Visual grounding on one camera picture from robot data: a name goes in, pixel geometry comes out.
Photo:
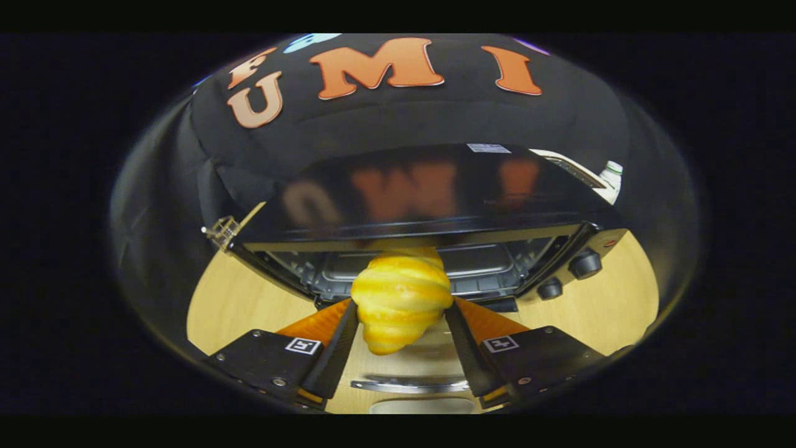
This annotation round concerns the yellow croissant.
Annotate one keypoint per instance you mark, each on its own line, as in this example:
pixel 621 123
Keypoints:
pixel 401 298

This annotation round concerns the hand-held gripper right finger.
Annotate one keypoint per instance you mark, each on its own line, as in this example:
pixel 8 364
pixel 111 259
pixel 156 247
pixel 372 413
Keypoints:
pixel 465 354

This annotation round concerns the small white bottle green cap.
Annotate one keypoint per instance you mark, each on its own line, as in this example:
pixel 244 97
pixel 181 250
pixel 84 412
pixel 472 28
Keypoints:
pixel 612 177

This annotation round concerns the white plate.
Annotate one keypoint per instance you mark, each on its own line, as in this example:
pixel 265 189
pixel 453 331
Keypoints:
pixel 423 407

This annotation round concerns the white pop-up toaster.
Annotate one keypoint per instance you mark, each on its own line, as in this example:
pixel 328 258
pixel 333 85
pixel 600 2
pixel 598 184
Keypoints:
pixel 575 168

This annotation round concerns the black toaster oven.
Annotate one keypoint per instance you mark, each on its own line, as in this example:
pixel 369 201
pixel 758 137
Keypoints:
pixel 404 193

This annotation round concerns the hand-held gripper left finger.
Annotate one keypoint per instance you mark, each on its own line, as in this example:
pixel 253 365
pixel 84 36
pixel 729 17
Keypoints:
pixel 339 354

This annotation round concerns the black backdrop cloth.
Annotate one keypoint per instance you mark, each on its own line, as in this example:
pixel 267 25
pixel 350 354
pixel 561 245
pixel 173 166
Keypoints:
pixel 373 124

